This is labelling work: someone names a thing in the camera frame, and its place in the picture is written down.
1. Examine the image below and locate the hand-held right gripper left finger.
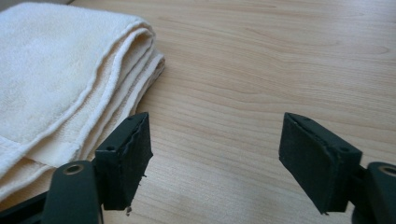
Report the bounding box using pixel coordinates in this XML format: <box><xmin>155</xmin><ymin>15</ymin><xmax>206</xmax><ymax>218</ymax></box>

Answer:
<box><xmin>94</xmin><ymin>112</ymin><xmax>154</xmax><ymax>211</ymax></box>

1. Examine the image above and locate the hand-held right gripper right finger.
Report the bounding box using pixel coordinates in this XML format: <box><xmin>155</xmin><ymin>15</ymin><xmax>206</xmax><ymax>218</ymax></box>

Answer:
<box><xmin>278</xmin><ymin>112</ymin><xmax>363</xmax><ymax>216</ymax></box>

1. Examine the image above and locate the cream white towel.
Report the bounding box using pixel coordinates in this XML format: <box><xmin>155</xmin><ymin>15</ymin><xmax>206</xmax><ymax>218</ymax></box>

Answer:
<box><xmin>0</xmin><ymin>2</ymin><xmax>166</xmax><ymax>203</ymax></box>

